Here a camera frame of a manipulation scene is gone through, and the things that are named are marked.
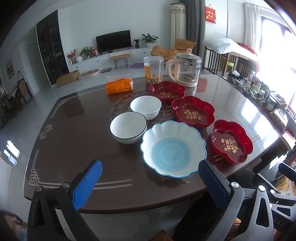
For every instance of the dark wooden crib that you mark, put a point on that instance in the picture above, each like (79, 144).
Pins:
(214, 60)

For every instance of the red flowers in vase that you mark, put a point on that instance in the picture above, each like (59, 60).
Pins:
(71, 55)

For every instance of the large green potted plant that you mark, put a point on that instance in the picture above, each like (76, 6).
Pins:
(149, 39)

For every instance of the covered standing air conditioner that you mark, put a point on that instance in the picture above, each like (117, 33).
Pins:
(178, 23)

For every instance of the flat screen television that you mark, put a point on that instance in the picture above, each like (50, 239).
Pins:
(113, 42)

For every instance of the wooden dining chair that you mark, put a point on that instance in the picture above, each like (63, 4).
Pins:
(23, 90)

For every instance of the beige floor cushion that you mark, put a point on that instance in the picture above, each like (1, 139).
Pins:
(89, 74)

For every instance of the glass electric kettle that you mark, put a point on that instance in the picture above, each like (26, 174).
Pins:
(187, 69)

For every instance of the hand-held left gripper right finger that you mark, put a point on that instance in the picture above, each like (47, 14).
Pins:
(211, 183)

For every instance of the white sheer curtain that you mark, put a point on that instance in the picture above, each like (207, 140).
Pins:
(252, 25)

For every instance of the red flower-shaped plate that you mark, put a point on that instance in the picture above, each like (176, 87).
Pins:
(166, 92)
(231, 144)
(193, 113)

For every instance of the wooden bench stool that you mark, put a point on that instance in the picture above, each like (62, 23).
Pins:
(119, 57)

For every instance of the plain white bowl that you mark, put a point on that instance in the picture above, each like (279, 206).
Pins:
(145, 107)

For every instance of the leafy potted plant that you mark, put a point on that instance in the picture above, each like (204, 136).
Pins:
(86, 52)

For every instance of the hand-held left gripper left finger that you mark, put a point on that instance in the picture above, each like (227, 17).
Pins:
(87, 183)

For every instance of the round white vase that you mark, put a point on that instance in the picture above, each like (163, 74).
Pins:
(79, 59)

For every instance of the cardboard box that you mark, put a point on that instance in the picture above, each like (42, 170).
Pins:
(67, 79)

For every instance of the orange lounge chair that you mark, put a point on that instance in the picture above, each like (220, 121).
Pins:
(166, 52)

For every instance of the grey floor scale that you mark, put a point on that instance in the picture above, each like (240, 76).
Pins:
(106, 69)

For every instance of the red wall hanging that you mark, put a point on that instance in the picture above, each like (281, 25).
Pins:
(210, 14)

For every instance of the red blanket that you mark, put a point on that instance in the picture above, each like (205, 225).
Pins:
(247, 48)

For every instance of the black-rimmed white ribbed bowl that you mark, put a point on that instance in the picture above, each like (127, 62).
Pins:
(128, 128)

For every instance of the clear plastic peanut jar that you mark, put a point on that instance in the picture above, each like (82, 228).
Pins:
(153, 71)

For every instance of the small green potted plant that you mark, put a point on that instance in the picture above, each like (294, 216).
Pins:
(137, 42)

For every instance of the blue scalloped ceramic bowl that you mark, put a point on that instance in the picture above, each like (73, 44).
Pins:
(172, 155)

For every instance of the purple floor mat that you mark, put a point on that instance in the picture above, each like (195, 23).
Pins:
(135, 66)

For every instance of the grey curtain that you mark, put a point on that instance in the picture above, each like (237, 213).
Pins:
(195, 23)

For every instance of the row of bottles and jars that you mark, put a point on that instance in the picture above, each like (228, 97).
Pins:
(259, 87)

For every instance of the framed wall picture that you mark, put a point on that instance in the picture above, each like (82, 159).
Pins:
(10, 68)

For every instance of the white television cabinet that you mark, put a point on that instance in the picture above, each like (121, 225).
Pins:
(104, 60)

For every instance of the black glass display cabinet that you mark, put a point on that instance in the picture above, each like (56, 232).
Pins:
(52, 46)

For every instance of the red gift box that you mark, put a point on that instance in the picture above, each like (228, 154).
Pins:
(94, 52)

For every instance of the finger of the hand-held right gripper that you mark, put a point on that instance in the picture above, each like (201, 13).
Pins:
(288, 170)
(266, 182)

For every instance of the orange tissue pack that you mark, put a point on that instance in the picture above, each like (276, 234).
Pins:
(119, 86)

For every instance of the white pillow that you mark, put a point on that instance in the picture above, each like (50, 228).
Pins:
(218, 45)

